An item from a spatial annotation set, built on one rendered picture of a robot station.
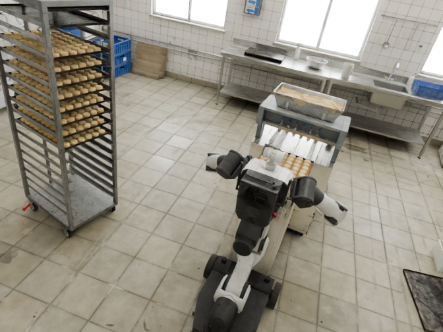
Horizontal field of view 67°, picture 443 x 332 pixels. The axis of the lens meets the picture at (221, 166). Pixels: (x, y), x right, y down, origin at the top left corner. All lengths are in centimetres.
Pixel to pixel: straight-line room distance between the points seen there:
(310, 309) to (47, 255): 208
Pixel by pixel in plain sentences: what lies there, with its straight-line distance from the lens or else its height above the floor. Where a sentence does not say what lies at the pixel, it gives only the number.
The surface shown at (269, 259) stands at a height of 31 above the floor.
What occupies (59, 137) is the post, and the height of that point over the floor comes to 99.
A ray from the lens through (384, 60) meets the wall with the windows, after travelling 604.
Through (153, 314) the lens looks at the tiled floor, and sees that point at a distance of 259.
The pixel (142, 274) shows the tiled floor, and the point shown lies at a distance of 279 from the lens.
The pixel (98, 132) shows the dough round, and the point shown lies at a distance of 277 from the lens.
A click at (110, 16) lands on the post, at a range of 248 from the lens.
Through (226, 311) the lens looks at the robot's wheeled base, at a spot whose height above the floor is 35.
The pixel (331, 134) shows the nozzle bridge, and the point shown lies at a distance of 283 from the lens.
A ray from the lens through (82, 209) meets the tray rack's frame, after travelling 313.
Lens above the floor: 218
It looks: 32 degrees down
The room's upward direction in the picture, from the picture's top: 10 degrees clockwise
